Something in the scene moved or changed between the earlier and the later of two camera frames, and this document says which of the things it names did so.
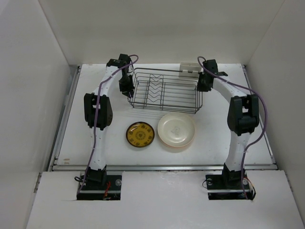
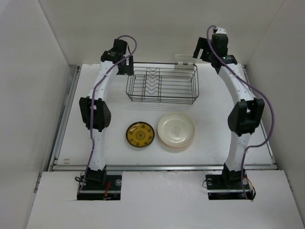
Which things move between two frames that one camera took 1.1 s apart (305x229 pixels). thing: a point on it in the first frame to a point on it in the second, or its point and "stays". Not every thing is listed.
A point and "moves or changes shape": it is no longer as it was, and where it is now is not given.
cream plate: (176, 130) stays
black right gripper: (199, 87) to (202, 43)
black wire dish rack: (165, 90) moves or changes shape
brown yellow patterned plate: (140, 134) stays
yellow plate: (177, 149) to (177, 142)
